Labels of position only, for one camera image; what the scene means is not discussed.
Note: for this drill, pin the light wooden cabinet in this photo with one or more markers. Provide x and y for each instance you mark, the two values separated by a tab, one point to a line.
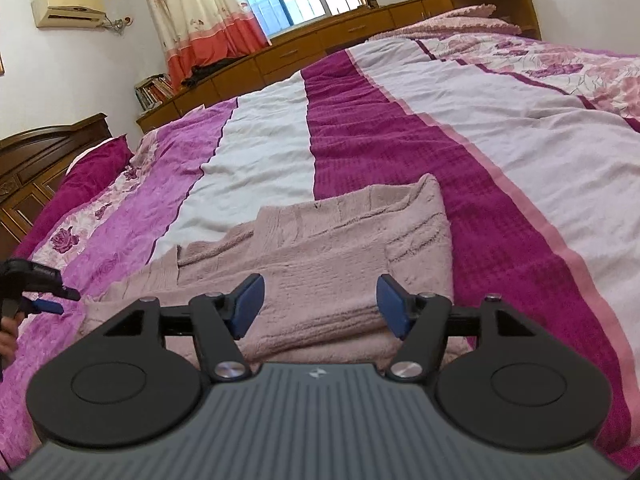
350	30

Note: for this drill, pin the striped floral blanket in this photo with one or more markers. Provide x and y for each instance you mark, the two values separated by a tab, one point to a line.
450	135

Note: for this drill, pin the magenta velvet pillow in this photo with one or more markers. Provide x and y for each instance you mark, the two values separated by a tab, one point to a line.
85	180

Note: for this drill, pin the pink knit cardigan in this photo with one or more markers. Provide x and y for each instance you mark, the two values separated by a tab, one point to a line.
325	260

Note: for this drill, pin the dark cloth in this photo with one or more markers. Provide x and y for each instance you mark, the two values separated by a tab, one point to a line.
207	72

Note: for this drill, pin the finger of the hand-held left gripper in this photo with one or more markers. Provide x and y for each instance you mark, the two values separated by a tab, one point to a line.
66	292
47	306

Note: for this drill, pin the pink knit pillow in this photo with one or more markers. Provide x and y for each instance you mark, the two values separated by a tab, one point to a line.
450	22

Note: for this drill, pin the dark wooden headboard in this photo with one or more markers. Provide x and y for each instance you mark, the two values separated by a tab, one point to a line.
35	170

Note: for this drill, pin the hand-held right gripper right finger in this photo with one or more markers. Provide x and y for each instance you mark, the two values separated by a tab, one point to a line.
392	305

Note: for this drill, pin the wall air conditioner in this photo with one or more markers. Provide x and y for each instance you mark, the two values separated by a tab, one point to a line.
67	10

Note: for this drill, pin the row of books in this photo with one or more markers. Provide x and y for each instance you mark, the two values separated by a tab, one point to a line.
152	91

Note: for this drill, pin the person's left hand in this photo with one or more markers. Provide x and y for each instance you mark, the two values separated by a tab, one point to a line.
7	340

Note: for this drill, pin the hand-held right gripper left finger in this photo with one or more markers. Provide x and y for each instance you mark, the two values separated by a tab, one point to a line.
247	305

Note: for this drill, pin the floral curtain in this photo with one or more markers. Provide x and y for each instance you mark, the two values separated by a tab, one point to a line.
200	15

